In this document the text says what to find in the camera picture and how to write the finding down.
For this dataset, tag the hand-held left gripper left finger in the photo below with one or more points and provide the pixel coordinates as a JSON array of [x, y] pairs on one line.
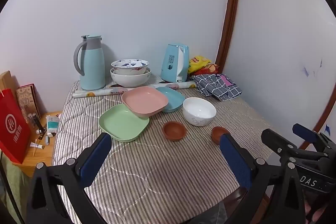
[[95, 158]]

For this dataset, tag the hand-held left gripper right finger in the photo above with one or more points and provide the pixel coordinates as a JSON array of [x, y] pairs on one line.
[[236, 161]]

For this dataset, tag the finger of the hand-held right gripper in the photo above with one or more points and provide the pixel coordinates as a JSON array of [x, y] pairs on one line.
[[278, 140], [304, 132]]

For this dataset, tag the small brown bowl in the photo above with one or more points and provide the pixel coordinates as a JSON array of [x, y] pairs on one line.
[[174, 130], [217, 133]]

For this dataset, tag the green plastic plate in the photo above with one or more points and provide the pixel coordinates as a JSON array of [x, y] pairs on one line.
[[122, 123]]

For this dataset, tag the plain white ceramic bowl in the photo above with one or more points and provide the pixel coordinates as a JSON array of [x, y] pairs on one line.
[[199, 109]]

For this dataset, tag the pink plastic plate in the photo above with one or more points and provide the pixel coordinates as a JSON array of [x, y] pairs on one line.
[[143, 100]]

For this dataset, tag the blue plastic plate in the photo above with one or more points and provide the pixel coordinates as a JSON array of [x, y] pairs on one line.
[[172, 98]]

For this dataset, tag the brown wooden trim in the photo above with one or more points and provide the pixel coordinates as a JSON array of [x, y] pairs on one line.
[[319, 127]]

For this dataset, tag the teal and white carton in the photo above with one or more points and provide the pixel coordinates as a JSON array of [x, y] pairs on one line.
[[52, 123]]

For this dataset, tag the wooden side table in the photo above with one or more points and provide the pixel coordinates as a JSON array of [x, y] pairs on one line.
[[39, 158]]

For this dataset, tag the fruit printed film roll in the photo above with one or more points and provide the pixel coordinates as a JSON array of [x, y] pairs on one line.
[[99, 92]]

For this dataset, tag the striped quilted blanket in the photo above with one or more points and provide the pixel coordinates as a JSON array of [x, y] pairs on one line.
[[162, 166]]

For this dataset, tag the black cylindrical bottle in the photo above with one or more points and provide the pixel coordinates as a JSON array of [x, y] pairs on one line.
[[36, 123]]

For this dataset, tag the grey checked folded cloth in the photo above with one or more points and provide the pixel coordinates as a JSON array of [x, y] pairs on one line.
[[218, 86]]

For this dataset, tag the large white ceramic bowl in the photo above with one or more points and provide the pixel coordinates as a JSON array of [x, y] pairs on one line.
[[130, 79]]

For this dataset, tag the green cloth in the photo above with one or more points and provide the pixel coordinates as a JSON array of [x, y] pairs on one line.
[[13, 187]]

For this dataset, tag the red paper bag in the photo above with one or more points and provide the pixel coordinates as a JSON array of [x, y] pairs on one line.
[[13, 127]]

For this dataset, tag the light teal thermos jug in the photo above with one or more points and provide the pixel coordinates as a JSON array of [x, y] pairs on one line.
[[92, 64]]

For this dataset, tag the orange chip bag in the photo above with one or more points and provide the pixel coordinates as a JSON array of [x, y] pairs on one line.
[[210, 68]]

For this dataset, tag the fish patterned ceramic bowl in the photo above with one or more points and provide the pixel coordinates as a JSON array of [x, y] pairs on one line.
[[129, 66]]

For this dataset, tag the yellow chip bag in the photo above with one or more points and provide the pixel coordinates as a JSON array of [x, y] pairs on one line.
[[198, 62]]

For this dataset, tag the light blue electric kettle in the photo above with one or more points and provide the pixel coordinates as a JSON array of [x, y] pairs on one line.
[[174, 64]]

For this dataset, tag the light wooden board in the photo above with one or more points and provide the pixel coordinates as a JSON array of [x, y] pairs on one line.
[[6, 81]]

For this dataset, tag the brown wooden door frame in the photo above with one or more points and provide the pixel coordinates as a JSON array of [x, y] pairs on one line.
[[231, 3]]

